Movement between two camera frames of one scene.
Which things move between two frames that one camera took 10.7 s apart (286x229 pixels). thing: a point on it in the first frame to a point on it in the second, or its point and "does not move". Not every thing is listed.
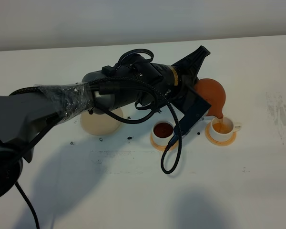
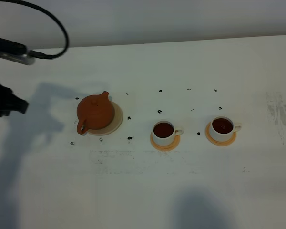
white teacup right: (222, 130) does not move
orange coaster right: (219, 143) does not move
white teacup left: (162, 132) does not move
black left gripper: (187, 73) to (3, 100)
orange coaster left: (163, 148) does not move
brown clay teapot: (213, 93) to (94, 111)
